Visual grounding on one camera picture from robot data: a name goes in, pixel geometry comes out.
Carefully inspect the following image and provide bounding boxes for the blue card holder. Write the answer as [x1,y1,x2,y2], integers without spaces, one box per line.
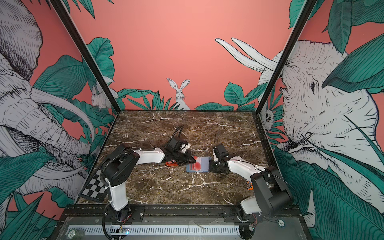
[186,157,211,173]

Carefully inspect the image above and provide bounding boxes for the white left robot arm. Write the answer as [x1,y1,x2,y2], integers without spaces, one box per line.
[100,144,196,212]

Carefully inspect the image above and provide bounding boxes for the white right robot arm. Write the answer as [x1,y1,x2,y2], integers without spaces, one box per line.
[209,157,293,220]

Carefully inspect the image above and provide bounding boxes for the orange toy car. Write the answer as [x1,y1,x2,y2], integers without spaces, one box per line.
[247,181,253,191]

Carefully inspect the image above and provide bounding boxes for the black white checkerboard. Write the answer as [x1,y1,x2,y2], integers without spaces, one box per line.
[80,168,107,203]

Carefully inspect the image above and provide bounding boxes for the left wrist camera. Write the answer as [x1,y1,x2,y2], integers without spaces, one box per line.
[165,137,191,153]

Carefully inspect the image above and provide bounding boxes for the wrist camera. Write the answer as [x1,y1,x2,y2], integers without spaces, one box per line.
[213,144,230,162]
[165,137,191,153]

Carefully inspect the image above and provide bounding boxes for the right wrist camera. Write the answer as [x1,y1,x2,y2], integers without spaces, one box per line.
[213,144,230,162]

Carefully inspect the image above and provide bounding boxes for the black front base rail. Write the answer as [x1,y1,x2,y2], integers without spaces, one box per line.
[59,203,301,224]

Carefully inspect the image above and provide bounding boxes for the white slotted cable duct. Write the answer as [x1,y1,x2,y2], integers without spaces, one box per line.
[66,224,241,236]

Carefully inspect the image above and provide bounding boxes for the black right corner frame post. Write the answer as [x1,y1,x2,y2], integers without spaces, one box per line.
[256,0,317,115]

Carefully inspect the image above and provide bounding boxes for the black corner frame post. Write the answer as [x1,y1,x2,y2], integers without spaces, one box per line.
[256,0,317,115]
[50,0,121,115]

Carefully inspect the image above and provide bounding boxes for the black left corner frame post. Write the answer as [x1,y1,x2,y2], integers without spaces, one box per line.
[50,0,121,115]

